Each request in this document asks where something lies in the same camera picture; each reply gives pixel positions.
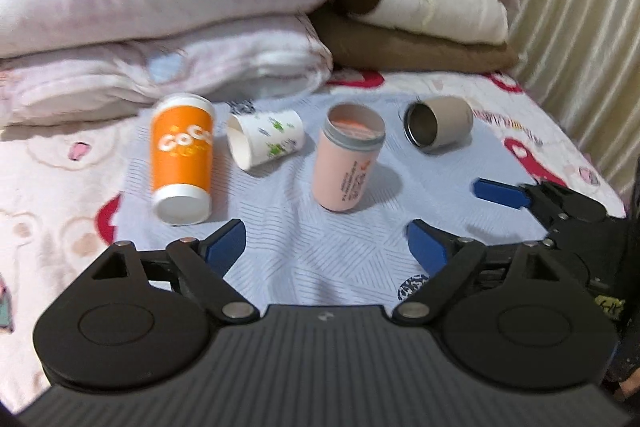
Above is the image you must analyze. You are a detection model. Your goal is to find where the orange cup with white lid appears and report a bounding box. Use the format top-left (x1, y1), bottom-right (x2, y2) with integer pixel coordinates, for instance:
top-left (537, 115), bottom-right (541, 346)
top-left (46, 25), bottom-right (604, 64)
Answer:
top-left (151, 93), bottom-right (217, 227)

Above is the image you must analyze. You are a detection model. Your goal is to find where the white printed paper cup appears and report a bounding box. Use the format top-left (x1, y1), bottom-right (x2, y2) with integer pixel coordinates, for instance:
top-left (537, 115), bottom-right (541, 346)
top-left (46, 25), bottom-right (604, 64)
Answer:
top-left (226, 109), bottom-right (306, 172)

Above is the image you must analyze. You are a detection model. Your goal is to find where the cream curtain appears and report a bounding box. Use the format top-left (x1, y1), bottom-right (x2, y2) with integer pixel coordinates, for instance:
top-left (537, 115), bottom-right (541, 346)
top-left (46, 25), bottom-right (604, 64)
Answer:
top-left (505, 0), bottom-right (640, 200)

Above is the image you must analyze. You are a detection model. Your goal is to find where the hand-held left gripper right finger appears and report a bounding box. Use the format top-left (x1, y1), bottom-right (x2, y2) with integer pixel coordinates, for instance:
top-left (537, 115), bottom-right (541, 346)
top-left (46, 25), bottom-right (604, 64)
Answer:
top-left (392, 219), bottom-right (593, 323)

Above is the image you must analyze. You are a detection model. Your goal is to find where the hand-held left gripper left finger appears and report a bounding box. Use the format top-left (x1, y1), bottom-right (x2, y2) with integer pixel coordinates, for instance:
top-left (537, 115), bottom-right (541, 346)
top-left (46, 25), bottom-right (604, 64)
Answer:
top-left (70, 219), bottom-right (259, 324)

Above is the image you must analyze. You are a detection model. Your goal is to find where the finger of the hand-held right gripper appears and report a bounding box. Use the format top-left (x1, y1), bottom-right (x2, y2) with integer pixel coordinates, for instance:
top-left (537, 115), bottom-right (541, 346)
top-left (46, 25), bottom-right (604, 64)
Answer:
top-left (473, 178), bottom-right (607, 234)

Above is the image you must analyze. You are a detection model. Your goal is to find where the pink cup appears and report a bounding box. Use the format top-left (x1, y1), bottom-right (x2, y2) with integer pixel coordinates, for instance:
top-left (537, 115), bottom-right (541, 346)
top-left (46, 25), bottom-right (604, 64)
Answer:
top-left (312, 103), bottom-right (387, 214)

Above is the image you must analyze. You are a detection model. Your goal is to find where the blue-grey patterned cloth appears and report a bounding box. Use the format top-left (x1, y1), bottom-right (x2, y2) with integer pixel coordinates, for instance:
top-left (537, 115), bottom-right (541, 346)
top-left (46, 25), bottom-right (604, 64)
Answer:
top-left (112, 92), bottom-right (551, 308)

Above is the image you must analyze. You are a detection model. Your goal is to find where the brown blanket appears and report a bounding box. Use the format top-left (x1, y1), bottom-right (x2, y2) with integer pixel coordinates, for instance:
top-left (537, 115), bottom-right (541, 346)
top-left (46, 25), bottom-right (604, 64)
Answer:
top-left (311, 9), bottom-right (522, 74)

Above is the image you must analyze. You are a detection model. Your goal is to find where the beige cup with metal interior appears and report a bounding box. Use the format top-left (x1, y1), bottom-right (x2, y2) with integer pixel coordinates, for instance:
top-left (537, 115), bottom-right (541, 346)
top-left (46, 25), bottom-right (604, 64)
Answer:
top-left (403, 96), bottom-right (474, 154)

